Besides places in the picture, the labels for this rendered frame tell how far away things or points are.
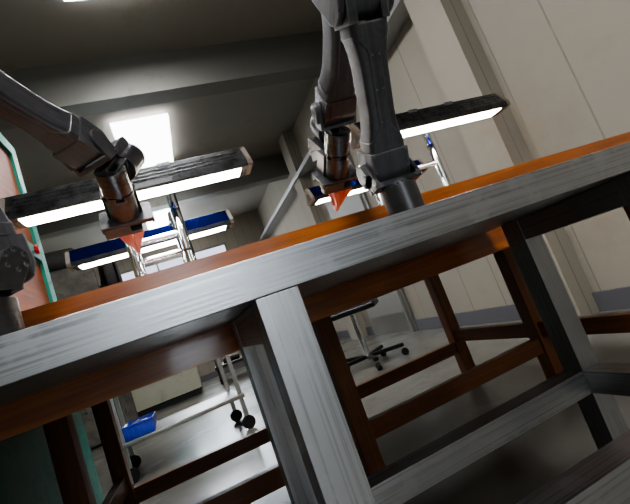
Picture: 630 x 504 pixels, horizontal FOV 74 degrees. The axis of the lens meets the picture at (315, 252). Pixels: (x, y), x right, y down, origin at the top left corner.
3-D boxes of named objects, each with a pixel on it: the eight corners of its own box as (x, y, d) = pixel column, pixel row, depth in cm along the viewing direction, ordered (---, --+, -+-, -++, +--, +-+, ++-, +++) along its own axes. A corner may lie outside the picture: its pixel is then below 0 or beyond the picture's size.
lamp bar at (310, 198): (428, 169, 202) (423, 155, 203) (312, 201, 181) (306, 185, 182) (420, 175, 209) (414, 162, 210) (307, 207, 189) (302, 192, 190)
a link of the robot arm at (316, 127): (304, 139, 99) (296, 88, 92) (337, 129, 101) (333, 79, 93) (321, 160, 91) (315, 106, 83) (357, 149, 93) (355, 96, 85)
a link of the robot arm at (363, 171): (354, 170, 74) (362, 157, 69) (398, 157, 76) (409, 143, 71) (367, 203, 74) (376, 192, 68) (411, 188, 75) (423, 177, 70)
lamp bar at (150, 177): (254, 163, 117) (245, 140, 118) (-2, 222, 97) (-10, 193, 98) (250, 174, 125) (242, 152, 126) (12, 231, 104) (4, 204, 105)
